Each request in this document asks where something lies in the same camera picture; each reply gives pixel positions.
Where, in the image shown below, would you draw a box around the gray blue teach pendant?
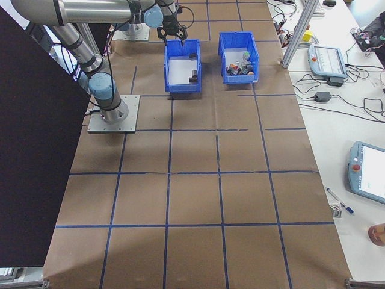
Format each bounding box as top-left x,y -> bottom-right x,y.
306,44 -> 349,79
347,141 -> 385,205

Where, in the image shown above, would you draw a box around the aluminium extrusion post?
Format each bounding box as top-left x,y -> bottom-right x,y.
281,0 -> 319,69

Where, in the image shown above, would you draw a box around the blue bin holding black parts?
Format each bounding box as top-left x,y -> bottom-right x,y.
163,38 -> 202,93

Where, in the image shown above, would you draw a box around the aluminium corner bar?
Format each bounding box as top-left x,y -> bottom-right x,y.
0,279 -> 51,289
344,278 -> 385,289

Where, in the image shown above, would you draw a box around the black part in left bin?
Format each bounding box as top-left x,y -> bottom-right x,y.
167,58 -> 198,85

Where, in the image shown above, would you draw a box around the blue white pen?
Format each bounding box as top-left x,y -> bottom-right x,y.
326,187 -> 355,216

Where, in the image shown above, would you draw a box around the brown wooden object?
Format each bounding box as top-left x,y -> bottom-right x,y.
368,223 -> 385,247

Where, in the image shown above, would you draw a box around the electronics circuit board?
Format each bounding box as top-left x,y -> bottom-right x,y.
350,26 -> 377,58

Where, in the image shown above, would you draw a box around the blue bin holding buttons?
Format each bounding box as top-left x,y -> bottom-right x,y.
218,31 -> 260,85

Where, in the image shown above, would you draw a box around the black frame cover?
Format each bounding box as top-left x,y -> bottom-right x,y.
0,5 -> 93,269

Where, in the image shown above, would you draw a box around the assorted parts in bin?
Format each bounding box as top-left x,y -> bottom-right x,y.
224,49 -> 250,76

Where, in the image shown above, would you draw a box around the person in dark clothing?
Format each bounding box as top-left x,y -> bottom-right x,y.
362,13 -> 385,52

